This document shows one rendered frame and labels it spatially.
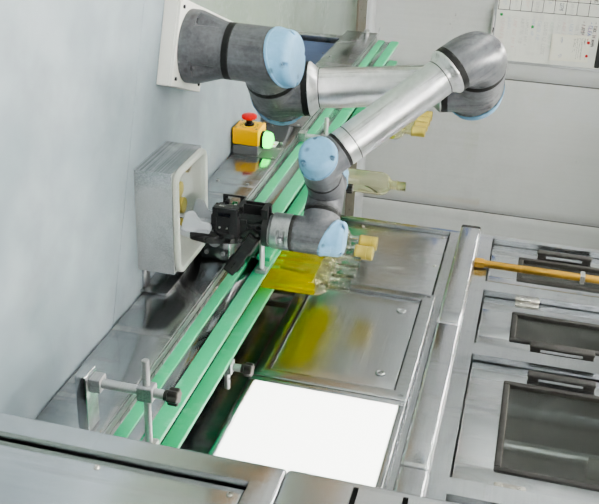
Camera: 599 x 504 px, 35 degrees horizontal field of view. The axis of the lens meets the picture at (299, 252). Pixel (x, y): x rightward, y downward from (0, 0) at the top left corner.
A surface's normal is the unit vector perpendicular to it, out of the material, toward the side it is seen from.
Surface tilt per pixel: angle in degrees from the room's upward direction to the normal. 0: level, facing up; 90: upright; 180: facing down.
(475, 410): 90
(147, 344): 90
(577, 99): 90
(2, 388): 0
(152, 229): 90
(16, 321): 0
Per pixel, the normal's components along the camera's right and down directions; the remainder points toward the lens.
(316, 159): -0.14, -0.35
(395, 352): 0.03, -0.89
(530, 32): -0.26, 0.43
